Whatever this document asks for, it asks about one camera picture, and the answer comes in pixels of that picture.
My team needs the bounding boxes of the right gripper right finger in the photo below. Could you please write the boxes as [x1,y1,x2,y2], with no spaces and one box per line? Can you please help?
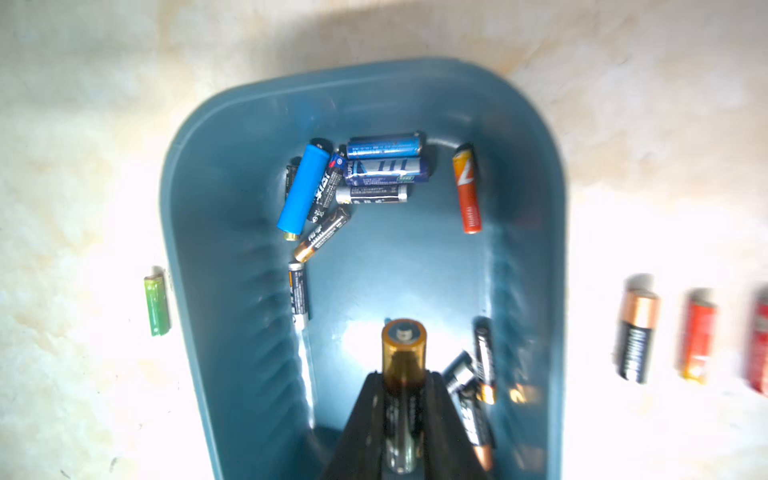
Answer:
[422,372,488,480]

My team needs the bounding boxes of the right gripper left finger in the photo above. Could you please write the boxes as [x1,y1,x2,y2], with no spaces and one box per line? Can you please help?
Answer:
[321,373,385,480]

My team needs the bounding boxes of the large black gold battery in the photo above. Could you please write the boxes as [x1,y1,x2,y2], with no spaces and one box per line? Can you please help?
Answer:
[381,319,427,475]

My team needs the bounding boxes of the teal plastic storage tray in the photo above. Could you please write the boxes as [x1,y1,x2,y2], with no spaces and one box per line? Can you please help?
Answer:
[160,59,566,479]

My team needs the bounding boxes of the green battery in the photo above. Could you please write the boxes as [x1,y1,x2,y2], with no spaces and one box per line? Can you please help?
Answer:
[144,272,170,336]

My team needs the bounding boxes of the red Huahong battery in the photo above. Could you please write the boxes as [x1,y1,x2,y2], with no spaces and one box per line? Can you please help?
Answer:
[746,293,767,396]

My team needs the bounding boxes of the black copper battery in tray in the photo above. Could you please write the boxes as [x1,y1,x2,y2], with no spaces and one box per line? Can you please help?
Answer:
[458,382,494,472]

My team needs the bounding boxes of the slim black silver battery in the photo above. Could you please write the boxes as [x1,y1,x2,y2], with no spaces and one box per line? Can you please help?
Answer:
[288,261,310,331]

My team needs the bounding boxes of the black gold battery in tray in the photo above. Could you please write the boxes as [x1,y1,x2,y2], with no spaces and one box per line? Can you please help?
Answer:
[294,206,351,263]

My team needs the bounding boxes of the light blue battery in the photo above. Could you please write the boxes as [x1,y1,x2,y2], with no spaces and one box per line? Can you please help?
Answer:
[277,139,331,238]

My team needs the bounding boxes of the black blue slim battery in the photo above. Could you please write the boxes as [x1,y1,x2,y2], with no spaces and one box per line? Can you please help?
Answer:
[307,151,347,224]

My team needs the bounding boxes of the dark blue battery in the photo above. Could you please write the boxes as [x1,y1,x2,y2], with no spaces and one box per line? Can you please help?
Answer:
[345,157,430,186]

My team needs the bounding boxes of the black yellow battery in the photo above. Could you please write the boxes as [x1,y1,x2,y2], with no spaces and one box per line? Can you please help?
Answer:
[285,157,302,199]

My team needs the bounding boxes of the orange red battery in tray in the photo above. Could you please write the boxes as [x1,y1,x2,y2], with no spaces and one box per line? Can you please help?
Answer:
[452,143,482,234]

